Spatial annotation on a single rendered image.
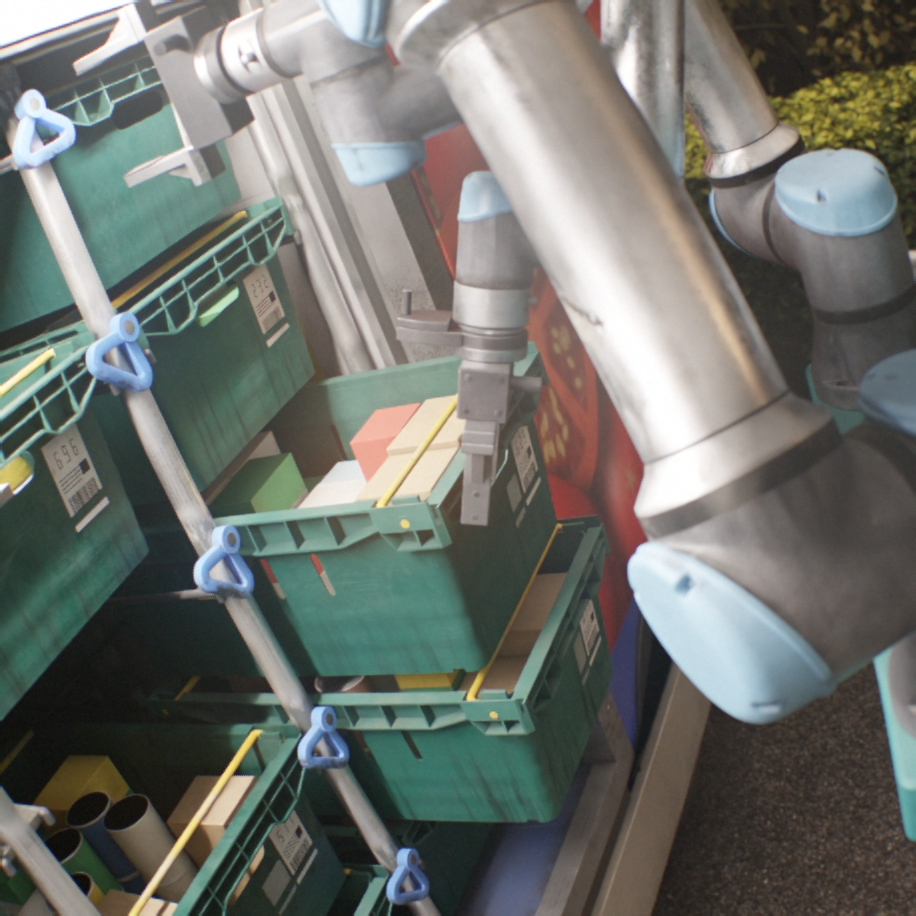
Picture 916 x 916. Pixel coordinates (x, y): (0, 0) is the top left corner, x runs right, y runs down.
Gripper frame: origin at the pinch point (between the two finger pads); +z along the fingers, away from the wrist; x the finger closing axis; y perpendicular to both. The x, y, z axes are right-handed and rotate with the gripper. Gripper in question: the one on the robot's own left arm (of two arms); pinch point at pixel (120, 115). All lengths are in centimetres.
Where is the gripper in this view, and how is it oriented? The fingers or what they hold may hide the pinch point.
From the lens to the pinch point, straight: 115.2
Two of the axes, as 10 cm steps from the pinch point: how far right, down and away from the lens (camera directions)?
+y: -2.9, 5.4, -7.9
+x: 3.6, 8.3, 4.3
